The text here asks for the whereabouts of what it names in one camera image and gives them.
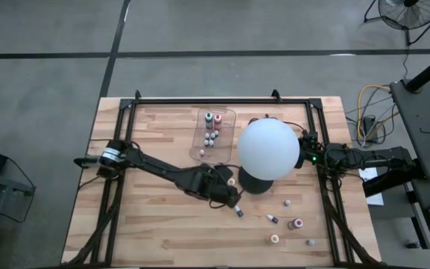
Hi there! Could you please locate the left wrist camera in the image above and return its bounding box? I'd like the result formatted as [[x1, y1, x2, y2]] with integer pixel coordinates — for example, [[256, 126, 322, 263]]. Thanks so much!
[[214, 164, 234, 184]]

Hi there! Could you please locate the clear plastic bin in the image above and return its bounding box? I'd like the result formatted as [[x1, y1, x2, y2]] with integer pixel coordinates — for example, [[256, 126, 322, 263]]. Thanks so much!
[[189, 107, 237, 164]]

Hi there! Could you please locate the black power adapter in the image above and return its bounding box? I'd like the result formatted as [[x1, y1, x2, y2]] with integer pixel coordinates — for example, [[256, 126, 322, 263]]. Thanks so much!
[[362, 115, 378, 141]]

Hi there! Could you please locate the black bracket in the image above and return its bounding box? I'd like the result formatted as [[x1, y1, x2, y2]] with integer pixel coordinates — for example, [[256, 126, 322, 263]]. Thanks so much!
[[73, 155, 102, 169]]

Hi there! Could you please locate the grey desk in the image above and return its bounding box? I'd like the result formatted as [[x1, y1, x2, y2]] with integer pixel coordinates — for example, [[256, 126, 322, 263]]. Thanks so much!
[[403, 178, 430, 269]]

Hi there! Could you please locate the black pole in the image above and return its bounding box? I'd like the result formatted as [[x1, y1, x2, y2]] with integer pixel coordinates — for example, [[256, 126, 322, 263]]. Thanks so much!
[[404, 47, 430, 93]]

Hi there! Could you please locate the yellow cable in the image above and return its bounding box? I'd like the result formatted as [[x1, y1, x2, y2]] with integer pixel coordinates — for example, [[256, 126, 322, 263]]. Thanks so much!
[[356, 84, 392, 141]]

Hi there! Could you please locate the large maroon food coloring bottle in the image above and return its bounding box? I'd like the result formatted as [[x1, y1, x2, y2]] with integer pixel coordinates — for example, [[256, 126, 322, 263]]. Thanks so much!
[[287, 217, 305, 231]]

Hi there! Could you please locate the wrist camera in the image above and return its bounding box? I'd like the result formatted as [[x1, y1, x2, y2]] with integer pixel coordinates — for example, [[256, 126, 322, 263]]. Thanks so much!
[[214, 164, 234, 184], [303, 130, 322, 149]]

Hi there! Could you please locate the grey side table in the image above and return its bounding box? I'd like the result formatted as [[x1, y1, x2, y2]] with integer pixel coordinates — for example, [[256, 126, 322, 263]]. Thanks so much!
[[389, 76, 430, 182]]

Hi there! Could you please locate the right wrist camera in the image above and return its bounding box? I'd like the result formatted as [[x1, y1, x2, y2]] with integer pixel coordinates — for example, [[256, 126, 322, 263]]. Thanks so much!
[[303, 130, 322, 149]]

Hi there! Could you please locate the black floor fan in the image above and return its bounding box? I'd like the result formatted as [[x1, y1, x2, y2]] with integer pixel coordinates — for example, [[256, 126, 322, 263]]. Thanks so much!
[[363, 0, 430, 46]]

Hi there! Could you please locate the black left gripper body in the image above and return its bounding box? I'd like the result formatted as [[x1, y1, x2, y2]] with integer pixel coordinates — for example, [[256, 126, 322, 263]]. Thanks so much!
[[194, 175, 240, 208]]

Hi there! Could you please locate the black lamp with round base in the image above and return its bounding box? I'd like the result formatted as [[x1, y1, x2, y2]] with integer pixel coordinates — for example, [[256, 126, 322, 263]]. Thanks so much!
[[237, 117, 301, 195]]

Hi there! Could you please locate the white paper sheet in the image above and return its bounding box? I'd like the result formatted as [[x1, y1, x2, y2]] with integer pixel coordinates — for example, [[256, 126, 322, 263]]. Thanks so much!
[[358, 167, 385, 207]]

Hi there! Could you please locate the black lamp power cable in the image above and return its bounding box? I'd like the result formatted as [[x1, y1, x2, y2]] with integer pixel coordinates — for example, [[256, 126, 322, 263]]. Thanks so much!
[[247, 114, 310, 138]]

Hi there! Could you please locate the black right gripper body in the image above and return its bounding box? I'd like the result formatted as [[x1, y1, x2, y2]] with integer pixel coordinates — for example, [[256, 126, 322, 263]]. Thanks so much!
[[296, 147, 315, 169]]

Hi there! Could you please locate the black diagonal beam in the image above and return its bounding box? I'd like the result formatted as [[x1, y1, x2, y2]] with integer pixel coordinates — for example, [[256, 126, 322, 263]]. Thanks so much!
[[362, 167, 425, 198]]

